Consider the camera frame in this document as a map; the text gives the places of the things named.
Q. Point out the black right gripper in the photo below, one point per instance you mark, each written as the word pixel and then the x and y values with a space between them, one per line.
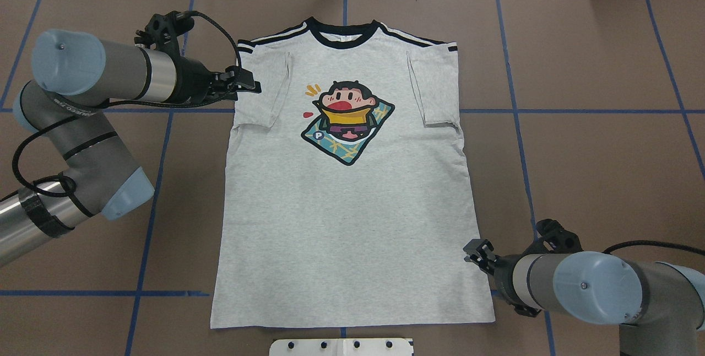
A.
pixel 505 273

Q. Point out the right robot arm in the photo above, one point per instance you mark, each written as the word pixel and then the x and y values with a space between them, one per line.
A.
pixel 657 306

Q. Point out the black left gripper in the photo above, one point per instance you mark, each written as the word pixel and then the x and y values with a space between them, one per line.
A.
pixel 192 81

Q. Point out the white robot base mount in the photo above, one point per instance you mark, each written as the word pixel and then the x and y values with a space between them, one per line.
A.
pixel 343 346

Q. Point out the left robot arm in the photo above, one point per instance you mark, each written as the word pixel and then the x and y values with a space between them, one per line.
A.
pixel 76 76

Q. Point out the grey cartoon print t-shirt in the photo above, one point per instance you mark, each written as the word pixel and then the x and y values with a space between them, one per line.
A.
pixel 347 198

